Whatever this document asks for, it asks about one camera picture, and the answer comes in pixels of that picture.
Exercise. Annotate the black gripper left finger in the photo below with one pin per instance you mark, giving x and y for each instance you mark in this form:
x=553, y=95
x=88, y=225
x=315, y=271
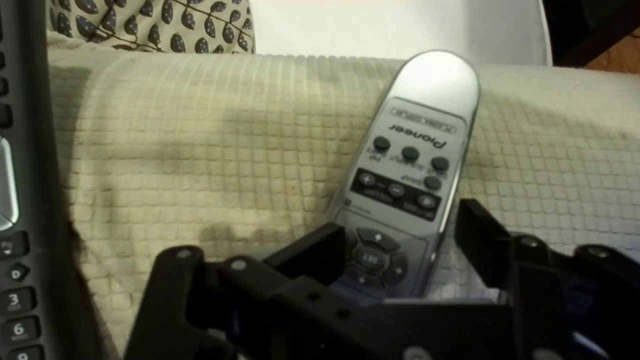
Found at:
x=312, y=253

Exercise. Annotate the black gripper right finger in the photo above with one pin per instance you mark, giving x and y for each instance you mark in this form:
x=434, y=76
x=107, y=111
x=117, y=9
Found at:
x=483, y=237

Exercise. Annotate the grey silver remote control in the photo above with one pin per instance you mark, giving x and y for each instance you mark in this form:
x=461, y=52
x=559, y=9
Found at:
x=412, y=133

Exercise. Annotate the black remote control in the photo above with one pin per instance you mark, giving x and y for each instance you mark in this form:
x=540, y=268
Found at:
x=33, y=201

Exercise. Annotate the leaf patterned cushion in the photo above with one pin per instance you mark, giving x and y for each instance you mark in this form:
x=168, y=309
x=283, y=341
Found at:
x=152, y=23

